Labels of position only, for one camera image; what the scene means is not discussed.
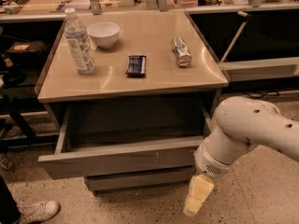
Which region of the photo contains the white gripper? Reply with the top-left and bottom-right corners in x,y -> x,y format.
183,142 -> 232,217

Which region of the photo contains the grey top drawer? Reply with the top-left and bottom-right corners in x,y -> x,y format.
38,103 -> 210,179

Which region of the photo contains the grey drawer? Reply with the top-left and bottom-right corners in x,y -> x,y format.
38,103 -> 210,179
84,166 -> 194,191

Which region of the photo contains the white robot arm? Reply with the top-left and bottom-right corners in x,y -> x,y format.
183,96 -> 299,217

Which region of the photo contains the grey middle drawer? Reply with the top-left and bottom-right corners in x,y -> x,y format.
84,166 -> 194,191

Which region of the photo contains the grey drawer cabinet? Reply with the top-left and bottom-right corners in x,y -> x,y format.
36,11 -> 228,192

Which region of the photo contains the silver soda can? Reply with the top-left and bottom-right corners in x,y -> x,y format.
171,36 -> 192,67

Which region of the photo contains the dark blue snack packet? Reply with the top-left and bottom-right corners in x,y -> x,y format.
126,55 -> 146,77

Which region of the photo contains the white sneaker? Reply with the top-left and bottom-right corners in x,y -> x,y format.
17,201 -> 60,224

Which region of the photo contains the white ceramic bowl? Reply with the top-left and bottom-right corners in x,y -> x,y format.
87,21 -> 120,49

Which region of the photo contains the clear plastic water bottle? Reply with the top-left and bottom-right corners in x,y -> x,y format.
64,8 -> 95,75

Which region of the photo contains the black bag on shelf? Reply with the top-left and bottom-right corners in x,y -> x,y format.
5,41 -> 47,63

